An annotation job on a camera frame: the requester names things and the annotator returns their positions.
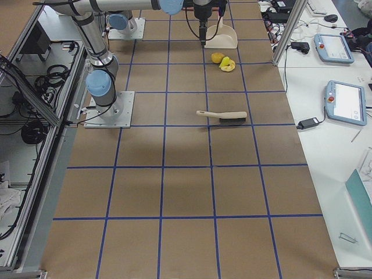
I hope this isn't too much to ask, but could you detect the near blue teach pendant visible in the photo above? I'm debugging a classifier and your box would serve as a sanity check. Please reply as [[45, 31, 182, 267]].
[[324, 80, 367, 126]]

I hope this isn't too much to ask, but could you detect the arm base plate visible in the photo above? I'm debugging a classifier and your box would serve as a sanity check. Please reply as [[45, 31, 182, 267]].
[[108, 15, 145, 41], [84, 91, 135, 128]]

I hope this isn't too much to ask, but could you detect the aluminium frame post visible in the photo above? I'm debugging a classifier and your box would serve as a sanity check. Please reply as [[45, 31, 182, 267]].
[[272, 0, 307, 66]]

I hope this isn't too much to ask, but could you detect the green folder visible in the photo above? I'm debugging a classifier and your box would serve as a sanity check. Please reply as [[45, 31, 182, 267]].
[[346, 169, 371, 222]]

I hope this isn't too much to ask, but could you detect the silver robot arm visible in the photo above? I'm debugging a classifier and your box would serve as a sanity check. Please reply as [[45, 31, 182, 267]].
[[33, 1, 184, 118], [107, 1, 227, 48]]

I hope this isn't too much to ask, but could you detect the blue teach pendant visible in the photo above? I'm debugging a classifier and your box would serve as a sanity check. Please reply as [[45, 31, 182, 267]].
[[314, 34, 355, 64], [324, 80, 367, 126]]

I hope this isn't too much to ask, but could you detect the yellow peel scrap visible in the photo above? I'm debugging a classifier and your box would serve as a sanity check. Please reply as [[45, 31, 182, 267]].
[[219, 56, 236, 72]]

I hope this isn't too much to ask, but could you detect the white crumpled cloth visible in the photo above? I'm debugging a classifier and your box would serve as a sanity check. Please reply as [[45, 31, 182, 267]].
[[0, 161, 21, 224]]

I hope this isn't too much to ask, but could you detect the beige hand brush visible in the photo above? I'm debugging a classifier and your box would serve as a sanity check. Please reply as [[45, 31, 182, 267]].
[[196, 110, 248, 123]]

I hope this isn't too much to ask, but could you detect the black computer mouse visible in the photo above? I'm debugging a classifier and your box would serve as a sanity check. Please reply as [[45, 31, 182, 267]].
[[323, 14, 338, 23]]

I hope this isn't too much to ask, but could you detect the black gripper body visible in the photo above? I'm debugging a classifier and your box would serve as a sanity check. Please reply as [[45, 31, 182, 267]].
[[192, 0, 227, 28]]

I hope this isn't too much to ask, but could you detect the far blue teach pendant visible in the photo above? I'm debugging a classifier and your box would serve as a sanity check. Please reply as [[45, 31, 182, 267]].
[[314, 34, 355, 64]]

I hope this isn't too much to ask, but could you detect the black power adapter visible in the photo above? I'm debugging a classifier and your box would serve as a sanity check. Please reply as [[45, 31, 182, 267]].
[[296, 117, 320, 130]]

